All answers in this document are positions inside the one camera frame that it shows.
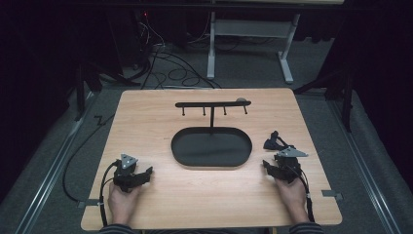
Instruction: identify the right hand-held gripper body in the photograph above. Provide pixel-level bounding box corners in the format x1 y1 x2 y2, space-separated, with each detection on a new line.
274 146 309 185

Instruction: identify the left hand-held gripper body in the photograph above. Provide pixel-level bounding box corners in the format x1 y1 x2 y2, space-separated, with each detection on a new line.
112 153 144 193

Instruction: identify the small black strap item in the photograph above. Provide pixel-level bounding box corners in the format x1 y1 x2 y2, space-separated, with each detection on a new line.
263 130 296 151

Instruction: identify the person's left hand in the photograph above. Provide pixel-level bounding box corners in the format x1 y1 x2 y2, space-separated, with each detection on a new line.
107 181 144 226

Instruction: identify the person's right hand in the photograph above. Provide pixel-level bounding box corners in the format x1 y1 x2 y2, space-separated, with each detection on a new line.
275 176 310 225

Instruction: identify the wooden table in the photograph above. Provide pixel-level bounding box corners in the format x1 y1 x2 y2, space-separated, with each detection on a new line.
80 87 344 232

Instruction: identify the black hook rack with tray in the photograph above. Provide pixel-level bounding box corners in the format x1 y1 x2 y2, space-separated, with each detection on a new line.
170 99 253 169

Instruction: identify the black floor stand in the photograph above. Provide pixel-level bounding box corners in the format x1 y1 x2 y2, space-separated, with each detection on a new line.
73 60 141 122
293 66 356 134

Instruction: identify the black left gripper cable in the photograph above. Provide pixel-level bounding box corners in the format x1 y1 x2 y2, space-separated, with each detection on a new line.
98 158 122 227

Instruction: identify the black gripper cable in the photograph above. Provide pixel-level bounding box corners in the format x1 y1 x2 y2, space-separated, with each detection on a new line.
291 165 316 224
98 158 122 227

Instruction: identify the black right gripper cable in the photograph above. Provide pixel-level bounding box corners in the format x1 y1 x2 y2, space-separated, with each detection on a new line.
291 165 316 224

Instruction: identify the grey table edge bracket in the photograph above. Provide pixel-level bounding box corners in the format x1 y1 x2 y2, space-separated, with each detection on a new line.
320 189 344 201
77 198 100 210

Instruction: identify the long black floor cable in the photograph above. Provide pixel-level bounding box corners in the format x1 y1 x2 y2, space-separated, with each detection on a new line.
61 112 116 203

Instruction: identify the metal floor rail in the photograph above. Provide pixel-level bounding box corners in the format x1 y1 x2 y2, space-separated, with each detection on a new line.
326 98 404 234
14 92 95 234

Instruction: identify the tangle of black floor cables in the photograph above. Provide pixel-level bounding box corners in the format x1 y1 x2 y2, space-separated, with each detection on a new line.
131 13 223 91

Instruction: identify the white desk frame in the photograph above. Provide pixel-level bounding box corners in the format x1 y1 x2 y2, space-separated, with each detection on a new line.
206 0 345 85

